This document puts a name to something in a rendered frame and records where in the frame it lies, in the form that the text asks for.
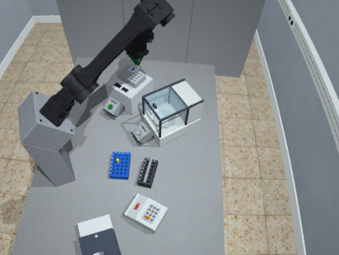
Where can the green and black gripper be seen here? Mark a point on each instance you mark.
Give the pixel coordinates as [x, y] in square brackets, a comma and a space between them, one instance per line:
[136, 52]

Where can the white analytical balance with glass draft shield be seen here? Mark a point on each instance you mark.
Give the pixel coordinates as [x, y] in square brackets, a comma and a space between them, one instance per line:
[176, 110]

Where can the blue tube rack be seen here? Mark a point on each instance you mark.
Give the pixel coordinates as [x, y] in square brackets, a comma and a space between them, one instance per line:
[118, 172]

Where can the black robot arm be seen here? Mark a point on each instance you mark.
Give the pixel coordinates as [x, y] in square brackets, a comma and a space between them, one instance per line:
[145, 17]

